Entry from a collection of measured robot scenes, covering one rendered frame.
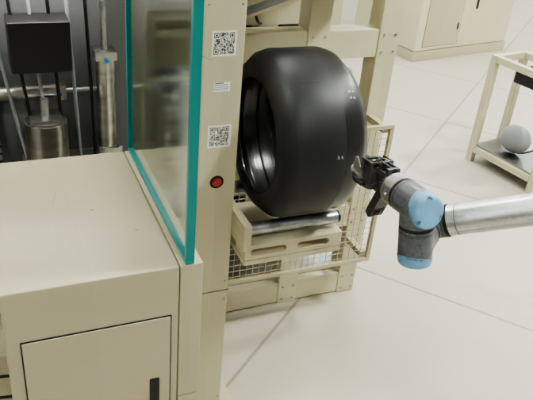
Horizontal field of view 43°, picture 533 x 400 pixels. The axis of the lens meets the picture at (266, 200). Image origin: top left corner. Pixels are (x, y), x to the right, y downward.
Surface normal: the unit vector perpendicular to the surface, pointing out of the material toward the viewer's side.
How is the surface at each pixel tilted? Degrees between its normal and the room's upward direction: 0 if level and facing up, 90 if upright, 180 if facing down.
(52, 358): 90
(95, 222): 0
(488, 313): 0
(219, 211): 90
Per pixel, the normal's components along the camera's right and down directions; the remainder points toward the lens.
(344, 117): 0.36, -0.04
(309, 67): 0.21, -0.64
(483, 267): 0.08, -0.86
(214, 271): 0.38, 0.49
